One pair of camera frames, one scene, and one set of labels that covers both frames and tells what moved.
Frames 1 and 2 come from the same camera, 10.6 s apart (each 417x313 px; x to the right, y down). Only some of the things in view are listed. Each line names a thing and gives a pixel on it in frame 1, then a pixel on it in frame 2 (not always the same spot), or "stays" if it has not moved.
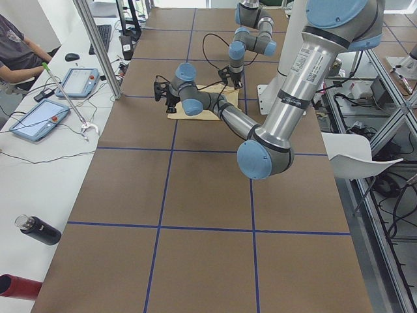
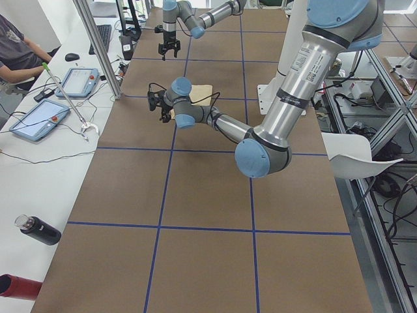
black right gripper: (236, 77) → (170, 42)
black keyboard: (105, 32) stays
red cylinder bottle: (14, 286) stays
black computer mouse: (71, 57) stays
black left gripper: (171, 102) → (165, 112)
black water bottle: (38, 230) stays
